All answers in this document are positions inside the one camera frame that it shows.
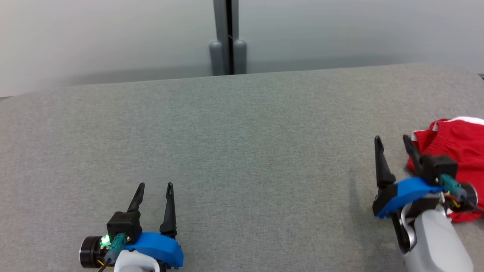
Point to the red shorts with white trim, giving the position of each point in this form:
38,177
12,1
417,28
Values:
461,143

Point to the grey partition post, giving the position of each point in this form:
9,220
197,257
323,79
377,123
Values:
221,22

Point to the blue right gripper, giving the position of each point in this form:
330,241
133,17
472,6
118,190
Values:
404,190

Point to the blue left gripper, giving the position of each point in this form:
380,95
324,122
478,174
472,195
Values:
162,247

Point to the grey cylindrical post foot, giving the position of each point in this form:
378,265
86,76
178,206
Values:
239,56
216,58

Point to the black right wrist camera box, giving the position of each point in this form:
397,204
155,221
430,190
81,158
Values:
438,166

